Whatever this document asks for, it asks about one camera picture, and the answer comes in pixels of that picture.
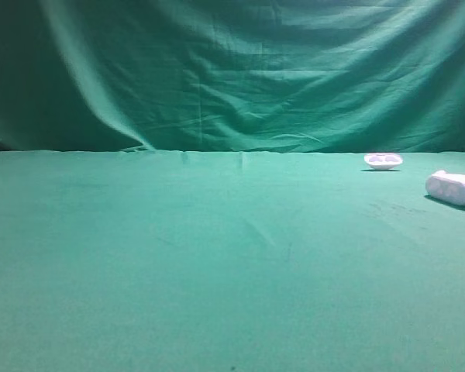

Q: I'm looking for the white bluetooth earphone case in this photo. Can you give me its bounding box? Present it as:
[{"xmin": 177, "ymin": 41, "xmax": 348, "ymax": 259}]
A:
[{"xmin": 425, "ymin": 170, "xmax": 465, "ymax": 207}]

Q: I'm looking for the white earphone case lid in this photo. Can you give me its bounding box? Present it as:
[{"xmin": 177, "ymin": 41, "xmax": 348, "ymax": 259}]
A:
[{"xmin": 363, "ymin": 153, "xmax": 403, "ymax": 171}]

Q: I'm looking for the green table cloth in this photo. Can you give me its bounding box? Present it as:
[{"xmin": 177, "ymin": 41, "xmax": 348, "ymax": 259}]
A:
[{"xmin": 0, "ymin": 151, "xmax": 465, "ymax": 371}]

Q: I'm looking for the green backdrop curtain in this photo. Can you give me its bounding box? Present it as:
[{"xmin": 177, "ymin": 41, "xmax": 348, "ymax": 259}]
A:
[{"xmin": 0, "ymin": 1, "xmax": 465, "ymax": 153}]

